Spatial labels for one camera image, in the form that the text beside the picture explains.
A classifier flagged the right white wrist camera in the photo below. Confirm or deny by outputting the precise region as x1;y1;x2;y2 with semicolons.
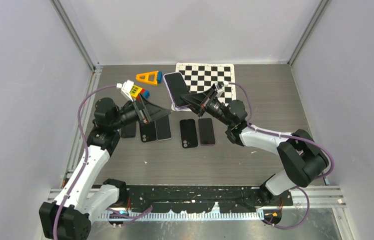
214;81;229;98

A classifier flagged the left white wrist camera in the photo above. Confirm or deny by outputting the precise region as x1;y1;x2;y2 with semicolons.
116;79;134;102

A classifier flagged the phone with white edge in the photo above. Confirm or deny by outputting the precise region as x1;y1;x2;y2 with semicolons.
163;72;190;112

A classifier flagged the orange triangle toy block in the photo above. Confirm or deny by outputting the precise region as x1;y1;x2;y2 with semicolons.
136;70;163;86

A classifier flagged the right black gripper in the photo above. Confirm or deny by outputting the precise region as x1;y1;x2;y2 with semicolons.
180;88;234;128

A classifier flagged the black phone on table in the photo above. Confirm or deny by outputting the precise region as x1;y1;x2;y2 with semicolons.
120;121;137;139

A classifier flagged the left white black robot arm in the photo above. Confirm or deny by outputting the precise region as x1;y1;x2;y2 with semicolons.
39;95;171;240

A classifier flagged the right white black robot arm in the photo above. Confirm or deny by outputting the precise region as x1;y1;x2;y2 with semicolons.
180;82;332;205

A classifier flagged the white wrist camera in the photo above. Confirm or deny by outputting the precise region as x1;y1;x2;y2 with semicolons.
214;81;229;98
116;79;134;102

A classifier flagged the white edged bare phone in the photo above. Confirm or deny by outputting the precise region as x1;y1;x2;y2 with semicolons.
155;115;172;141

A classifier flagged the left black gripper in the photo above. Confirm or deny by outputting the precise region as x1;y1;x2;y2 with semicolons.
111;93;170;131

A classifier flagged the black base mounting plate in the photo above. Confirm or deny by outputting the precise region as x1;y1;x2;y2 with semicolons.
111;185;293;214

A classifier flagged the yellow red blue toy block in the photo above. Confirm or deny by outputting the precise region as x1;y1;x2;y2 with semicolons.
130;85;150;99

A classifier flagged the purple edged bare phone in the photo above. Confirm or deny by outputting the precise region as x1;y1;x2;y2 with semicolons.
198;118;216;146

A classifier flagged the black white checkerboard mat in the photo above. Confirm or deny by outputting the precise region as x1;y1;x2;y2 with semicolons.
176;63;237;105

